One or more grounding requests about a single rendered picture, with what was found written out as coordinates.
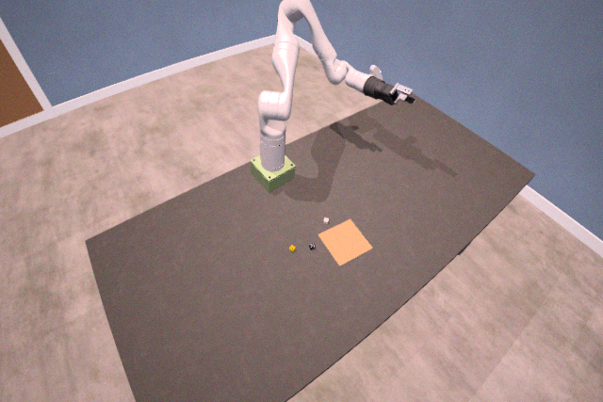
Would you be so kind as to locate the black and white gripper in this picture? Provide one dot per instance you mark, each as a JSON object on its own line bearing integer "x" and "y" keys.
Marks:
{"x": 377, "y": 89}

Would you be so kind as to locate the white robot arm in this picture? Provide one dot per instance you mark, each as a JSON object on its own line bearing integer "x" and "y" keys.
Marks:
{"x": 277, "y": 105}

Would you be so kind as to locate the orange flat mat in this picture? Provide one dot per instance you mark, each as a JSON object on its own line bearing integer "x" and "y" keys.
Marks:
{"x": 345, "y": 242}

